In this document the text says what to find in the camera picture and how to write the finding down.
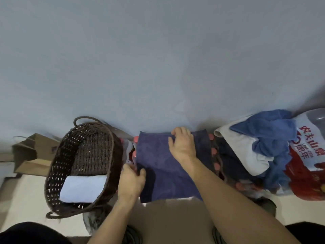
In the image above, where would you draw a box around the person's left hand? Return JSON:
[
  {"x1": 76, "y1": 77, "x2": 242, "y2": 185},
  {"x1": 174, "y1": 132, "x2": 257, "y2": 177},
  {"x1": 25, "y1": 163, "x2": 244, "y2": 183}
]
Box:
[{"x1": 117, "y1": 164, "x2": 147, "y2": 204}]

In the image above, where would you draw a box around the person's right hand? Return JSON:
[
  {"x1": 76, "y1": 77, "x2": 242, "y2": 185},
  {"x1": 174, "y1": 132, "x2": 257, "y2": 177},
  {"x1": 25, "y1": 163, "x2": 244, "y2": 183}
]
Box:
[{"x1": 168, "y1": 127, "x2": 197, "y2": 171}]

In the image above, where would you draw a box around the dark blue towel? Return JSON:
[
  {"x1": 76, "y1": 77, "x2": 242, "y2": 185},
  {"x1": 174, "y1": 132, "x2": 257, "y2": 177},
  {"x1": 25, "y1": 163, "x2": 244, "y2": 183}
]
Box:
[{"x1": 135, "y1": 129, "x2": 216, "y2": 203}]

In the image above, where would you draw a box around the white towel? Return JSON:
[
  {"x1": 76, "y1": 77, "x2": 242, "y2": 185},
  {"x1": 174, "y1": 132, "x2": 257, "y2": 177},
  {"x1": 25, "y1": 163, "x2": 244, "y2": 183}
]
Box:
[{"x1": 59, "y1": 175, "x2": 108, "y2": 204}]

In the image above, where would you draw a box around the dark brown wicker basket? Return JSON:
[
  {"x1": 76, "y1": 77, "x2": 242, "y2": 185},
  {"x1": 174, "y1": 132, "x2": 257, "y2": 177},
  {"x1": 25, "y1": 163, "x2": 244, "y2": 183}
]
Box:
[{"x1": 44, "y1": 116, "x2": 124, "y2": 219}]

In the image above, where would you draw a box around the cream towel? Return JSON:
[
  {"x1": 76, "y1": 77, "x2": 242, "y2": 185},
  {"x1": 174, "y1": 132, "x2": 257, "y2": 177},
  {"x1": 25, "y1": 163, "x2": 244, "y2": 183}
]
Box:
[{"x1": 214, "y1": 117, "x2": 274, "y2": 177}]

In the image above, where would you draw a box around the light blue towel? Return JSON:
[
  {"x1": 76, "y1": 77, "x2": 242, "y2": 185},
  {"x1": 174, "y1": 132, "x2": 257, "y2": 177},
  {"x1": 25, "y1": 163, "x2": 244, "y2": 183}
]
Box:
[{"x1": 229, "y1": 109, "x2": 298, "y2": 191}]

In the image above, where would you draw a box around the person's right forearm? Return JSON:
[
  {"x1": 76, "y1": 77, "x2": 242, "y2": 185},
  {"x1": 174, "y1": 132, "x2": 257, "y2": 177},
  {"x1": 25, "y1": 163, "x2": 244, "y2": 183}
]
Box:
[{"x1": 185, "y1": 159, "x2": 302, "y2": 244}]

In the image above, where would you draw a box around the person's left forearm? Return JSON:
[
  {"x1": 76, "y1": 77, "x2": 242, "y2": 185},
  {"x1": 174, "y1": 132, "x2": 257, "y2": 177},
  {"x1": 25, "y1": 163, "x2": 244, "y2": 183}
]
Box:
[{"x1": 87, "y1": 198, "x2": 138, "y2": 244}]

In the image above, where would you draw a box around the person's left grey shoe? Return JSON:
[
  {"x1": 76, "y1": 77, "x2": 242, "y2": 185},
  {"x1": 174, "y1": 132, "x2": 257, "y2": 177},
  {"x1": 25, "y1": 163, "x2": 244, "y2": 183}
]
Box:
[{"x1": 82, "y1": 204, "x2": 143, "y2": 244}]

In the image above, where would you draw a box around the person's grey shoe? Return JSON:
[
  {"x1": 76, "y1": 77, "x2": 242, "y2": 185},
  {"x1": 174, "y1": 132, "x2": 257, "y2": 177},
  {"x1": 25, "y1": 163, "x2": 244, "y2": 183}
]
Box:
[
  {"x1": 82, "y1": 204, "x2": 143, "y2": 244},
  {"x1": 212, "y1": 197, "x2": 277, "y2": 244}
]

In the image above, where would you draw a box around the person's right grey shoe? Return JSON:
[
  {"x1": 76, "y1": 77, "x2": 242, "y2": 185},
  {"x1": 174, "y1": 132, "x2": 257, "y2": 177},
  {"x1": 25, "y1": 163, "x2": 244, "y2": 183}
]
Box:
[{"x1": 212, "y1": 197, "x2": 277, "y2": 244}]

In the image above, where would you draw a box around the brown paper bag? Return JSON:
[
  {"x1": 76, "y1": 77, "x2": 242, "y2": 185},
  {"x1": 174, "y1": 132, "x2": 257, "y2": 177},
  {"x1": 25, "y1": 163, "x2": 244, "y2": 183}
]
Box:
[{"x1": 11, "y1": 133, "x2": 61, "y2": 177}]

